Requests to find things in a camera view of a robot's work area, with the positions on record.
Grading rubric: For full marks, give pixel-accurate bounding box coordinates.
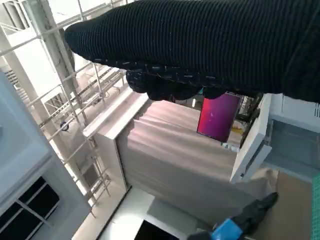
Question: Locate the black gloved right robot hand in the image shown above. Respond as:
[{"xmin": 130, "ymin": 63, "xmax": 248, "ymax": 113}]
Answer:
[{"xmin": 63, "ymin": 0, "xmax": 320, "ymax": 103}]

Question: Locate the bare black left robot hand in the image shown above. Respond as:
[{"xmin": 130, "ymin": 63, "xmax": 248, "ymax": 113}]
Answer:
[{"xmin": 191, "ymin": 191, "xmax": 280, "ymax": 240}]

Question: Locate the monitor with purple screen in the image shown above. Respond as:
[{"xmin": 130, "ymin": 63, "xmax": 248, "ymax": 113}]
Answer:
[{"xmin": 196, "ymin": 91, "xmax": 242, "ymax": 143}]

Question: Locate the white desk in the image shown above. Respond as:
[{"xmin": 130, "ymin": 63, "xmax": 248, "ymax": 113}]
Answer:
[{"xmin": 229, "ymin": 93, "xmax": 273, "ymax": 185}]

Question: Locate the green cutting mat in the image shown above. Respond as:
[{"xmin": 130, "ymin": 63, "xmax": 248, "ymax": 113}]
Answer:
[{"xmin": 309, "ymin": 171, "xmax": 320, "ymax": 240}]

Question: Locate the grey fabric partition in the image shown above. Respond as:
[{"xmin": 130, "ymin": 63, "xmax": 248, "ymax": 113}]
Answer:
[{"xmin": 82, "ymin": 87, "xmax": 253, "ymax": 209}]

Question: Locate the white metal scaffold frame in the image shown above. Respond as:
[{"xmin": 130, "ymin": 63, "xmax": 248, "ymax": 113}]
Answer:
[{"xmin": 0, "ymin": 0, "xmax": 127, "ymax": 219}]

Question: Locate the large white enclosure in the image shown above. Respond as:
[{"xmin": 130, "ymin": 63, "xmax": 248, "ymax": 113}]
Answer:
[{"xmin": 0, "ymin": 71, "xmax": 92, "ymax": 227}]

